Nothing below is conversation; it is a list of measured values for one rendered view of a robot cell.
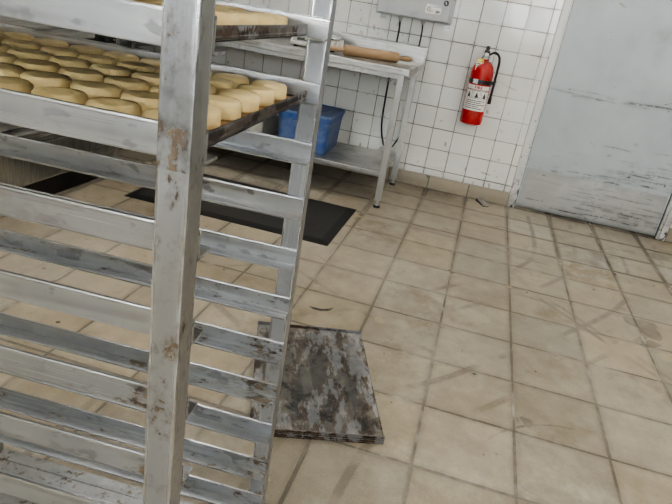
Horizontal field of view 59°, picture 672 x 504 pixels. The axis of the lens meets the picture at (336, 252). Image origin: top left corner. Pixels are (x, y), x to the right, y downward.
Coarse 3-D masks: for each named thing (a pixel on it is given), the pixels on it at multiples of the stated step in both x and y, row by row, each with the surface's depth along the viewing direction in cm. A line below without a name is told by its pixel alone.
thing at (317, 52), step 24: (312, 0) 84; (336, 0) 85; (312, 48) 86; (312, 72) 87; (312, 120) 90; (312, 168) 95; (288, 192) 95; (288, 240) 98; (288, 288) 101; (264, 408) 111; (264, 456) 115; (264, 480) 118
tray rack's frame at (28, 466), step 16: (0, 448) 132; (0, 464) 129; (16, 464) 130; (32, 464) 130; (48, 464) 131; (48, 480) 127; (64, 480) 128; (80, 480) 129; (96, 480) 129; (112, 480) 130; (0, 496) 122; (96, 496) 125; (112, 496) 126; (128, 496) 127
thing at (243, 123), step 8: (296, 96) 82; (304, 96) 87; (272, 104) 72; (280, 104) 75; (288, 104) 79; (296, 104) 83; (256, 112) 66; (264, 112) 69; (272, 112) 72; (280, 112) 76; (240, 120) 62; (248, 120) 64; (256, 120) 67; (264, 120) 70; (216, 128) 56; (224, 128) 58; (232, 128) 60; (240, 128) 62; (208, 136) 54; (216, 136) 56; (224, 136) 58; (208, 144) 55
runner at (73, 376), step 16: (0, 352) 63; (16, 352) 62; (0, 368) 64; (16, 368) 63; (32, 368) 63; (48, 368) 62; (64, 368) 62; (80, 368) 61; (64, 384) 62; (80, 384) 62; (96, 384) 62; (112, 384) 61; (128, 384) 61; (144, 384) 60; (128, 400) 61; (144, 400) 61; (192, 400) 63
